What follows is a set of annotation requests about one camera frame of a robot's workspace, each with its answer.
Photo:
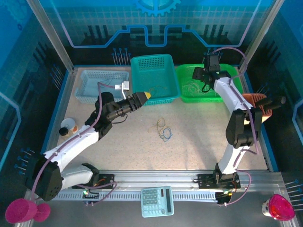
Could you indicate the small black capped bottle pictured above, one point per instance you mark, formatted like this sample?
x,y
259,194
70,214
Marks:
x,y
64,132

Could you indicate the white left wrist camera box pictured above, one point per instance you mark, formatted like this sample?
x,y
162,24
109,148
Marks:
x,y
125,85

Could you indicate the pale blue calculator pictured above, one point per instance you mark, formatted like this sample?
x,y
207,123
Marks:
x,y
157,201

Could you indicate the teal plastic basket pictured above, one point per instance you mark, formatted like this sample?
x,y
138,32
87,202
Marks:
x,y
154,71

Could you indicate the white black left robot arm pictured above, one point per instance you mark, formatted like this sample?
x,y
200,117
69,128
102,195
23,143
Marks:
x,y
71,146

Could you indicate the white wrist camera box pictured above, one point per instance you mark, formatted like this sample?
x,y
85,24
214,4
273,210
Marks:
x,y
125,85
212,61

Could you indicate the aluminium frame post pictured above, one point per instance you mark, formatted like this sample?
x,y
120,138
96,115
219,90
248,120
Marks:
x,y
260,35
53,37

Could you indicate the green plastic basket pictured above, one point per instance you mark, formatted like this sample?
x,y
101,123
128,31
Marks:
x,y
189,71

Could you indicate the magenta glossy goblet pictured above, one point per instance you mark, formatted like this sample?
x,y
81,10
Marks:
x,y
281,208

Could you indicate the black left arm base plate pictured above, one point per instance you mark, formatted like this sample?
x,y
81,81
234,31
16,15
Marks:
x,y
106,179

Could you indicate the terracotta and beige utensil holder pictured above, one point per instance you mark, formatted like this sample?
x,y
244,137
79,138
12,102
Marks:
x,y
251,99

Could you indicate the pink matte goblet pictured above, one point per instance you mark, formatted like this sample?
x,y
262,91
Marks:
x,y
20,211

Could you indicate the pale blue plastic basket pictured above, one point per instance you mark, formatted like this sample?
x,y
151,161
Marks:
x,y
90,80

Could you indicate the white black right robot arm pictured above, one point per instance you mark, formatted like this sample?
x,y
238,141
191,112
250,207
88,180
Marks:
x,y
230,94

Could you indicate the aluminium mounting rail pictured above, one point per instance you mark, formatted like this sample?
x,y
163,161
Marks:
x,y
154,178

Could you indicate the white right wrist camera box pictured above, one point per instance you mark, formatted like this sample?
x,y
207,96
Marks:
x,y
212,61

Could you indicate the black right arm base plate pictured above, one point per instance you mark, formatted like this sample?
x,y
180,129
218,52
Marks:
x,y
203,182

